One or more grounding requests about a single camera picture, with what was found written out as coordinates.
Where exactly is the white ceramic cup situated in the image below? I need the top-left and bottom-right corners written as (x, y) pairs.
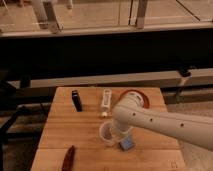
top-left (99, 121), bottom-right (115, 147)

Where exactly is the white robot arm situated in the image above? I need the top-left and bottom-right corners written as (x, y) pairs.
top-left (111, 90), bottom-right (213, 151)

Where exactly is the blue sponge block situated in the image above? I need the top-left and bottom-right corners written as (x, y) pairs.
top-left (119, 136), bottom-right (135, 151)

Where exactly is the white tube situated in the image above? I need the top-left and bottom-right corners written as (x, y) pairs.
top-left (101, 89), bottom-right (112, 117)

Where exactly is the orange bowl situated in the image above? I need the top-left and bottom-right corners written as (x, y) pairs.
top-left (119, 89), bottom-right (150, 109)

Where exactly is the black rectangular block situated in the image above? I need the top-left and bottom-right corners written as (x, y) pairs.
top-left (72, 90), bottom-right (82, 112)

